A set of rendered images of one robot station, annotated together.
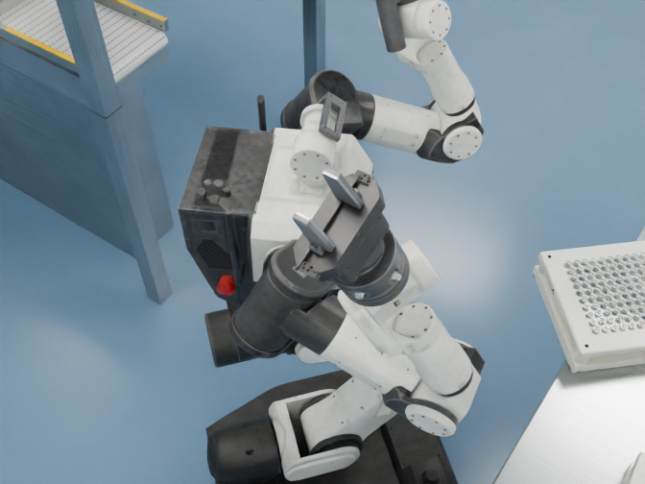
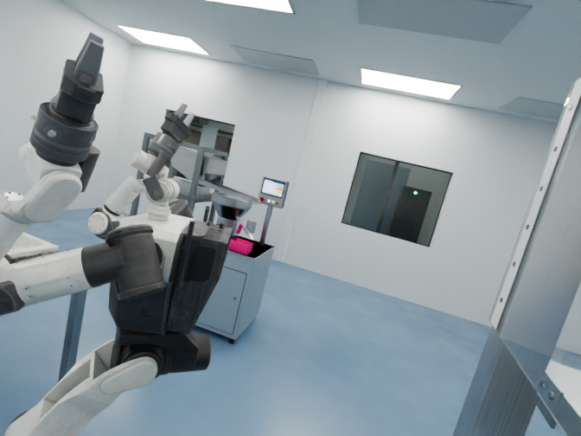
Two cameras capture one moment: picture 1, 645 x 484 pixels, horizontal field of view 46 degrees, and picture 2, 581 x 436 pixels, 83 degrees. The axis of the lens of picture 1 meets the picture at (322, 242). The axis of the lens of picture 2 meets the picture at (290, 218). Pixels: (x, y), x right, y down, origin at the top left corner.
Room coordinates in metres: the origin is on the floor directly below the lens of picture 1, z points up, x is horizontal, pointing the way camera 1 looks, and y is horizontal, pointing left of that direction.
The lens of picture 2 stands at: (1.84, 0.12, 1.50)
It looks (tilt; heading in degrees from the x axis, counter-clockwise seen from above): 8 degrees down; 165
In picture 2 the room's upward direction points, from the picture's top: 14 degrees clockwise
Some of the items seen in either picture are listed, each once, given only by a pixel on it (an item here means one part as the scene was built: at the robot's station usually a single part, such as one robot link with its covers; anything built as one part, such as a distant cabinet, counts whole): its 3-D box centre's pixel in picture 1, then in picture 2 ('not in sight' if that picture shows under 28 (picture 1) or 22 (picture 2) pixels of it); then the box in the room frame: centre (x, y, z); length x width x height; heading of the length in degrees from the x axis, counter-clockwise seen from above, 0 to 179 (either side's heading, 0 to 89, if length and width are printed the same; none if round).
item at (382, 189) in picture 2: not in sight; (394, 199); (-2.61, 2.86, 1.43); 1.38 x 0.01 x 1.16; 63
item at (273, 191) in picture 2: not in sight; (268, 212); (-1.00, 0.70, 1.07); 0.23 x 0.10 x 0.62; 63
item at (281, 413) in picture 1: (313, 433); not in sight; (0.88, 0.02, 0.28); 0.21 x 0.20 x 0.13; 105
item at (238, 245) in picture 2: not in sight; (241, 246); (-0.73, 0.49, 0.80); 0.16 x 0.12 x 0.09; 63
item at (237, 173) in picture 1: (283, 225); (170, 266); (0.88, 0.07, 1.14); 0.34 x 0.30 x 0.36; 172
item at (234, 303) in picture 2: not in sight; (223, 282); (-0.97, 0.44, 0.38); 0.63 x 0.57 x 0.76; 63
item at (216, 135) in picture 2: not in sight; (196, 149); (-4.14, -0.14, 1.43); 1.32 x 0.01 x 1.11; 63
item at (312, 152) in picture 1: (315, 148); (162, 195); (0.86, 0.01, 1.34); 0.10 x 0.07 x 0.09; 172
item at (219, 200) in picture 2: not in sight; (234, 219); (-1.04, 0.43, 0.95); 0.49 x 0.36 x 0.38; 63
